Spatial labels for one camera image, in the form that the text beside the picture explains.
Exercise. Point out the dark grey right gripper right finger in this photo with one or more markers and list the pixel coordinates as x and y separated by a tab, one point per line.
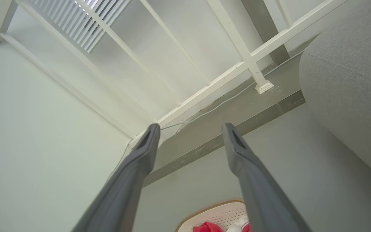
259	183

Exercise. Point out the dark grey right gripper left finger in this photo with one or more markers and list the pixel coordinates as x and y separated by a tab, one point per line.
126	180

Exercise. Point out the white perforated laundry basket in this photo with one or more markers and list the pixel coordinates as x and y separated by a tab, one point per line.
219	214

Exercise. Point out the white garment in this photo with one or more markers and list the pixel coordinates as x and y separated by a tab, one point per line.
241	224

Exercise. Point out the red garment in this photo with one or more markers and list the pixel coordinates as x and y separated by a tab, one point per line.
207	227

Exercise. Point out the grey fabric sofa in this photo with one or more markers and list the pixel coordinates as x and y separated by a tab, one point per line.
353	83

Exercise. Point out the white slatted vent panel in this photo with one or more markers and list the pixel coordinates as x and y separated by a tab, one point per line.
82	21

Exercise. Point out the white wooden table frame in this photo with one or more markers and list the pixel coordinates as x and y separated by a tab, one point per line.
204	91

